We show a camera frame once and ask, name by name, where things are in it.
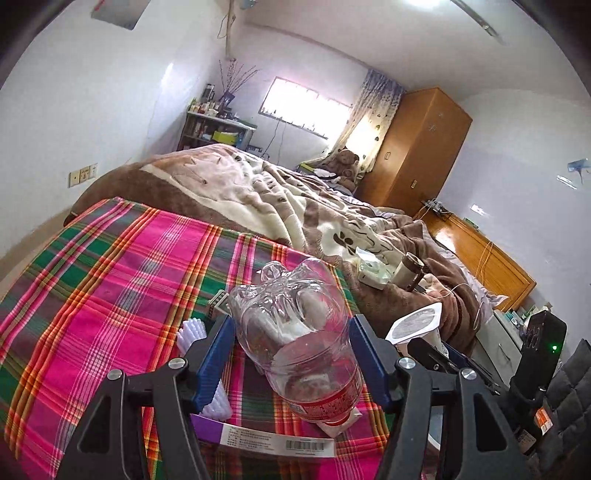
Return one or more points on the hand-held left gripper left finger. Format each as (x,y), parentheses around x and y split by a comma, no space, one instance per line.
(214,355)

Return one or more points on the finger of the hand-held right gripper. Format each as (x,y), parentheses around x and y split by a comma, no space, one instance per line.
(480,374)
(427,353)

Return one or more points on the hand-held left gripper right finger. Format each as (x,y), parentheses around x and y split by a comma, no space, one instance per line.
(364,355)

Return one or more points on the white bristle brush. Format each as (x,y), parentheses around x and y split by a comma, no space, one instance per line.
(189,337)

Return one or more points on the white foil lid yogurt cup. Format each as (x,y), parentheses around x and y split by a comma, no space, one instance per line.
(413,323)

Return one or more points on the clear plastic bottle red label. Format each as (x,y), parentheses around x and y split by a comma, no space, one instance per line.
(295,323)

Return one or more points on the white drawer nightstand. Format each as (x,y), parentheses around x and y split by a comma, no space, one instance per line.
(496,332)

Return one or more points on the small grey printed packet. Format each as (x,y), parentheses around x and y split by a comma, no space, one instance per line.
(218,302)

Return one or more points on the brown lidded jar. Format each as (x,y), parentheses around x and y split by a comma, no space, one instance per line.
(408,272)

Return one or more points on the white tissue packet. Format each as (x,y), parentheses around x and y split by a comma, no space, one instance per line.
(374,272)

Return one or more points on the purple white barcode box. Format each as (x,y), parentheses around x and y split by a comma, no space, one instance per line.
(258,443)

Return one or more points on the wooden headboard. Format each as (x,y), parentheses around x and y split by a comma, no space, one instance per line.
(485,258)

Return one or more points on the pink green plaid cloth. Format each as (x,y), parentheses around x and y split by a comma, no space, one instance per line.
(115,286)

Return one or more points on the power strip with plugs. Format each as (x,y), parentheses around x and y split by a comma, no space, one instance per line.
(435,206)

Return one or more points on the brown cream patterned blanket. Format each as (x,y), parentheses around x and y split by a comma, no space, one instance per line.
(277,198)

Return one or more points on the brown teddy bear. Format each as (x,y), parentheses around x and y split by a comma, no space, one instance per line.
(344,161)

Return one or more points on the wooden wardrobe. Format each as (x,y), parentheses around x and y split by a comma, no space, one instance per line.
(415,147)

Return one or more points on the cluttered shelf unit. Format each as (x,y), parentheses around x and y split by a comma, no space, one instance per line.
(203,127)

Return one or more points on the blue patterned curtain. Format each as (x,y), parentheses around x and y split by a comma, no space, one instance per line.
(369,120)

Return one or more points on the window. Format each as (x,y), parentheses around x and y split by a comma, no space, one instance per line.
(300,104)

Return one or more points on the dried branches in vase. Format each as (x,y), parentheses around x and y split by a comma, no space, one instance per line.
(233,81)

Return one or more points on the blue wall ornament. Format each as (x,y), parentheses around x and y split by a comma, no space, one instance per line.
(577,168)

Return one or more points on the wall socket plate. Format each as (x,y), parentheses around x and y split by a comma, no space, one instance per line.
(83,174)

